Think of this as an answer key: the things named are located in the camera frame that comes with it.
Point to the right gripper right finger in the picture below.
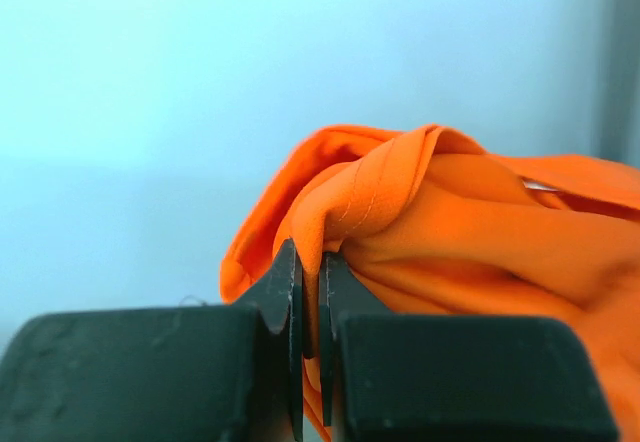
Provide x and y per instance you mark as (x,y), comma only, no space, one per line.
(387,376)

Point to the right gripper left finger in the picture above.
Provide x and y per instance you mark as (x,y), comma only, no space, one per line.
(187,373)

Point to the orange t shirt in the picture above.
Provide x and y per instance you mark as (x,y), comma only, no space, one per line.
(432,223)

